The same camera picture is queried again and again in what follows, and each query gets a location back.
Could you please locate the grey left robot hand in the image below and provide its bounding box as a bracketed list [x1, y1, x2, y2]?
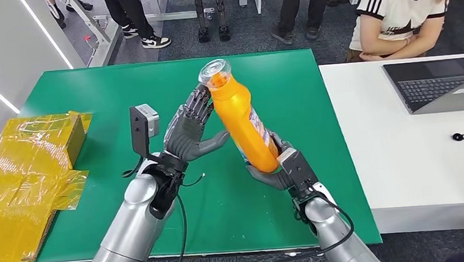
[158, 82, 232, 165]

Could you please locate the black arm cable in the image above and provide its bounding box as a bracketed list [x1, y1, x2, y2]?
[159, 172, 214, 262]
[260, 180, 357, 262]

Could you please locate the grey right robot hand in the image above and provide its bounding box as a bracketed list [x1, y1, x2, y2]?
[243, 127, 300, 194]

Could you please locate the person at room edge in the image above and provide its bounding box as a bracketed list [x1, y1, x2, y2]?
[42, 0, 95, 31]

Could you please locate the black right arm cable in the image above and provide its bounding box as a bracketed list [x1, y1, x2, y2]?
[260, 180, 357, 262]

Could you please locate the dark grey laptop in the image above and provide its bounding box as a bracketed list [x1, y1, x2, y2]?
[382, 56, 464, 117]

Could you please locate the seated person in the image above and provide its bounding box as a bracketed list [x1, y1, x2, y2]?
[339, 0, 464, 64]

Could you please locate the yellow taped cardboard box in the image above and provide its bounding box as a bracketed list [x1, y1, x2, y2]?
[0, 110, 104, 262]

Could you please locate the white desk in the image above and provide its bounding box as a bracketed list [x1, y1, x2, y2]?
[318, 53, 464, 241]

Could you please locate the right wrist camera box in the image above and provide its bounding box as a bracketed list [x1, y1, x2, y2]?
[276, 146, 300, 167]

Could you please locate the person in dark shoes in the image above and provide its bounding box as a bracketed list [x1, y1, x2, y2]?
[268, 0, 336, 47]

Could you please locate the green table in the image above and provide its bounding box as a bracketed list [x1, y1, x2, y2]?
[16, 44, 384, 262]

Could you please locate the orange plastic bottle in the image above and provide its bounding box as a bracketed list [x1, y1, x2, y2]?
[196, 55, 281, 179]

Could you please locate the person in black-white sneakers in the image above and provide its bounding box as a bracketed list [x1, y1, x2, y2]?
[100, 0, 172, 54]

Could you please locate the white table frame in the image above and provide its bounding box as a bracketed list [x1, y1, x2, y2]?
[138, 0, 265, 24]

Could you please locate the grey metal stand frame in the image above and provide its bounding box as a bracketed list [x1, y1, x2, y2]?
[65, 0, 124, 70]

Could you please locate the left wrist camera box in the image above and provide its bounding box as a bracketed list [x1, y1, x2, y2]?
[128, 103, 163, 160]

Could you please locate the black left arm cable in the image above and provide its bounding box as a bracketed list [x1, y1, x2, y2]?
[159, 172, 214, 262]

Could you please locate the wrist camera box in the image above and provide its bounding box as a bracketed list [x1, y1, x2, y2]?
[128, 103, 163, 160]
[276, 146, 300, 167]

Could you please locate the black humanoid robot leg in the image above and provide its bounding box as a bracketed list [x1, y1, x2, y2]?
[211, 0, 233, 43]
[185, 0, 213, 45]

